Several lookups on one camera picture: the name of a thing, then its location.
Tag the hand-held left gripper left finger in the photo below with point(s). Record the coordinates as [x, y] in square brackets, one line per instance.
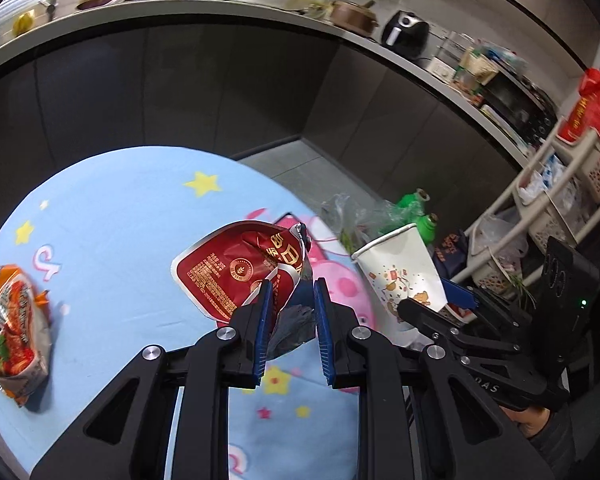
[262, 335]

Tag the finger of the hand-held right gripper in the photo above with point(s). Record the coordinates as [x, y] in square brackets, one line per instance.
[422, 314]
[460, 294]

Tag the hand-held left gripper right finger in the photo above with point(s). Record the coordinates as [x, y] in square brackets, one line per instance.
[324, 335]

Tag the white printed paper cup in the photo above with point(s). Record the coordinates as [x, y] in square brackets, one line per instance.
[405, 265]

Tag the red foil snack packet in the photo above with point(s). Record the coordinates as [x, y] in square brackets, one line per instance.
[230, 270]

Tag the person's right forearm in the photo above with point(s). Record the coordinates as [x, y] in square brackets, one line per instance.
[580, 435]

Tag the person's right hand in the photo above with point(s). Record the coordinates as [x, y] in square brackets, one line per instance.
[530, 420]

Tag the dark blue printed bag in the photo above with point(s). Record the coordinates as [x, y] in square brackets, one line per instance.
[452, 251]

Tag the white plastic bag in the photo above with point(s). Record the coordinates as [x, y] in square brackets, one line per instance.
[500, 240]

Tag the green plastic bottle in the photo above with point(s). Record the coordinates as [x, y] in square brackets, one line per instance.
[427, 227]
[414, 204]

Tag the clear plastic bag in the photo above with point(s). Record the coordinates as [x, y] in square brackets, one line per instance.
[360, 220]

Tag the white storage rack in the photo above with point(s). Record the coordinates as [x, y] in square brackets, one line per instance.
[545, 200]

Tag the light blue cartoon tablecloth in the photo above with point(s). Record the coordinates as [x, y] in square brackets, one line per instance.
[105, 220]

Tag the black countertop oven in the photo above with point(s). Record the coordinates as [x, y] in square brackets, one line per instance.
[520, 102]

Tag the small white appliance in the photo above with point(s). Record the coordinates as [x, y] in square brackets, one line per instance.
[440, 67]

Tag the red gift bag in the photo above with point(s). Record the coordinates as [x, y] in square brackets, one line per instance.
[597, 107]

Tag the orange instant noodle bag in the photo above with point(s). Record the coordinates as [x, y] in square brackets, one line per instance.
[10, 330]

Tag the dark kitchen cabinets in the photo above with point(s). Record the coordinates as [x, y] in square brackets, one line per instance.
[180, 85]

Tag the black air fryer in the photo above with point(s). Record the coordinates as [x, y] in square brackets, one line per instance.
[405, 34]

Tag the copper pot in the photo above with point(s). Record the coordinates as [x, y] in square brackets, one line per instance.
[355, 16]

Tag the yellow round object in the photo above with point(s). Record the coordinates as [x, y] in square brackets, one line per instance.
[23, 22]

